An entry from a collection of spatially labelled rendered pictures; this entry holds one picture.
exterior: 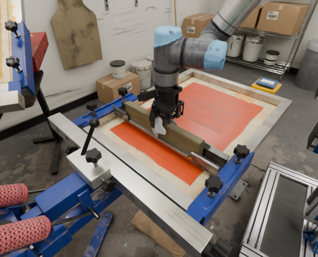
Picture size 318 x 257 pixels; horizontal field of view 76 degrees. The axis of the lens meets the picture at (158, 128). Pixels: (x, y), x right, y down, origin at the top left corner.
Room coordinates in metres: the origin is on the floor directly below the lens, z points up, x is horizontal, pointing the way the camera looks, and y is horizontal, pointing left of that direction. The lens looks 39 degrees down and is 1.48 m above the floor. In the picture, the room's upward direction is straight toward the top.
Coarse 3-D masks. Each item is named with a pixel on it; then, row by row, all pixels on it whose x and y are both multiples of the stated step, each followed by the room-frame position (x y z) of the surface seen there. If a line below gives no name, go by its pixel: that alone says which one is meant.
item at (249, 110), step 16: (224, 96) 0.93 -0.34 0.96; (240, 112) 0.78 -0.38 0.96; (256, 112) 0.78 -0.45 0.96; (192, 128) 0.66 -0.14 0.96; (240, 128) 0.66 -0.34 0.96; (160, 144) 0.57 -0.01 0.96; (224, 144) 0.57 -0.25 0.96; (160, 160) 0.48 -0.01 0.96; (176, 160) 0.48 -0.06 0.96; (192, 176) 0.41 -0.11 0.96
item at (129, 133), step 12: (192, 84) 1.07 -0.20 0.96; (180, 96) 0.93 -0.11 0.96; (204, 96) 0.93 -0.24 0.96; (216, 96) 0.93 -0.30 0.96; (180, 120) 0.72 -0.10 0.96; (120, 132) 0.64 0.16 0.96; (132, 132) 0.64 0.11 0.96; (144, 132) 0.64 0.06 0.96; (132, 144) 0.57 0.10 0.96; (144, 144) 0.57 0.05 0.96; (156, 144) 0.57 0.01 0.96
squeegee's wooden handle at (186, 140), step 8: (128, 104) 0.69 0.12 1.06; (136, 104) 0.69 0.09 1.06; (128, 112) 0.68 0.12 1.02; (136, 112) 0.65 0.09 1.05; (144, 112) 0.63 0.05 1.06; (136, 120) 0.65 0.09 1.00; (144, 120) 0.62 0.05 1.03; (168, 128) 0.54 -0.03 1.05; (176, 128) 0.53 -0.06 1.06; (160, 136) 0.56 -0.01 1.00; (168, 136) 0.54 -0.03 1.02; (176, 136) 0.52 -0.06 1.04; (184, 136) 0.50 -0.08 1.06; (192, 136) 0.49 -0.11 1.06; (176, 144) 0.51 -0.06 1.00; (184, 144) 0.49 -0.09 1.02; (192, 144) 0.47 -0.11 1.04; (200, 144) 0.46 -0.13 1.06; (200, 152) 0.46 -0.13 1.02
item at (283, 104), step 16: (208, 80) 1.10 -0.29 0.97; (224, 80) 1.05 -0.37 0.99; (256, 96) 0.91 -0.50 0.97; (272, 96) 0.87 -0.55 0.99; (112, 112) 0.73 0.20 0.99; (272, 112) 0.73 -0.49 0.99; (80, 128) 0.63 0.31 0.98; (96, 128) 0.62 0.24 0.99; (272, 128) 0.65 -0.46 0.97; (112, 144) 0.53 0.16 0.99; (256, 144) 0.53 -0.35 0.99; (128, 160) 0.45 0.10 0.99; (144, 176) 0.39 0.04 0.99; (160, 176) 0.39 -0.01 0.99; (176, 192) 0.33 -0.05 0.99
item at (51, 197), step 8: (72, 176) 0.35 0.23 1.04; (80, 176) 0.35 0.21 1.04; (56, 184) 0.32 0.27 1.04; (64, 184) 0.32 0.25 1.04; (72, 184) 0.32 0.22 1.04; (80, 184) 0.32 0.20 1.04; (48, 192) 0.30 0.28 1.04; (56, 192) 0.30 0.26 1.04; (64, 192) 0.30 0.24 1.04; (72, 192) 0.30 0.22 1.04; (80, 192) 0.31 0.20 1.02; (40, 200) 0.28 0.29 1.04; (48, 200) 0.28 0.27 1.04; (56, 200) 0.28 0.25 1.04; (64, 200) 0.28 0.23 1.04; (72, 200) 0.29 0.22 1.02; (40, 208) 0.26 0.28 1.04; (48, 208) 0.26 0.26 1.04; (56, 208) 0.26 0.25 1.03; (64, 208) 0.27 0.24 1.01; (48, 216) 0.25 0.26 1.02; (56, 216) 0.26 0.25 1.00
